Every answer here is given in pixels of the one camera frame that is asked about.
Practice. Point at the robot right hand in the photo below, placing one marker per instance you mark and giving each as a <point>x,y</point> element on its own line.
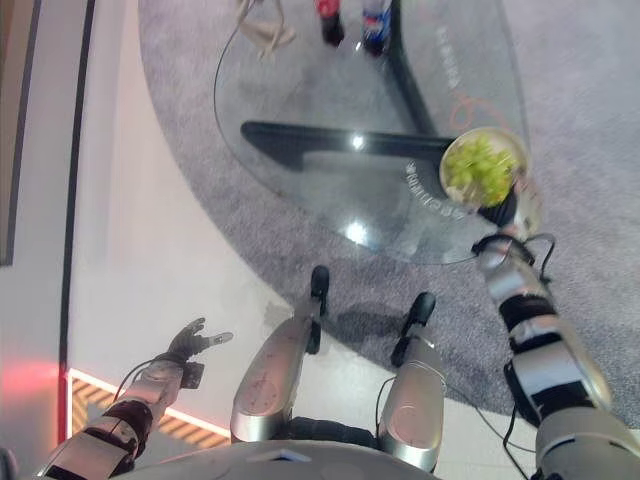
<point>529,207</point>

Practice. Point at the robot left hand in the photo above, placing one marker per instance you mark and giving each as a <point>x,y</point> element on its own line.
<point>186,343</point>

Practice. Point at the green grape bunch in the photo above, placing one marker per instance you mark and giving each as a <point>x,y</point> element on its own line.
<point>480,165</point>

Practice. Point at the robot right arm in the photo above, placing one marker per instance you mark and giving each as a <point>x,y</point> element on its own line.
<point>542,350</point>

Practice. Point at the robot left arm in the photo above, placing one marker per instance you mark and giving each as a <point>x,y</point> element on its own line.
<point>145,386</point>

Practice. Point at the robot left silver leg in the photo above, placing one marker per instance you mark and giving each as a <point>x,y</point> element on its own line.
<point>270,380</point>

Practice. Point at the robot silver leg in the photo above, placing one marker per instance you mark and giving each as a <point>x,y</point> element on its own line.
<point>270,380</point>
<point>412,405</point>

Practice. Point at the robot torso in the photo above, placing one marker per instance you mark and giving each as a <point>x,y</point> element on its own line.
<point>260,460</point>

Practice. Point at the robot right dark foot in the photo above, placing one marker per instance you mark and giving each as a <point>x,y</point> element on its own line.
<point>423,306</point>

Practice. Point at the robot dark foot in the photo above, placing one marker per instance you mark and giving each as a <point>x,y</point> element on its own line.
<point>423,306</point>
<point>320,281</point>

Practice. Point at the robot left dark foot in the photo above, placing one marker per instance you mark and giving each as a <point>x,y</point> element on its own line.
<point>320,281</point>

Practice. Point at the grey carpet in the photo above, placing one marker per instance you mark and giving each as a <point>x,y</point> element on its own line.
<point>360,285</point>

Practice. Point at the black table base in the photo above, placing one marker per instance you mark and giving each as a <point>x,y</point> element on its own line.
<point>320,140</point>

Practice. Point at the robot right silver leg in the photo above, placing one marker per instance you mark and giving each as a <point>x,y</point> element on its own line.
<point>412,405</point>

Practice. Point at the cola bottle blue label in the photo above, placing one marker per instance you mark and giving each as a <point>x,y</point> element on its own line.
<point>376,27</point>

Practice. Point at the cola bottle red label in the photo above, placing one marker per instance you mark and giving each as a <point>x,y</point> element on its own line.
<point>332,27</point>

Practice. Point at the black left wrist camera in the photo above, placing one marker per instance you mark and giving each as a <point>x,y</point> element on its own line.
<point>193,375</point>

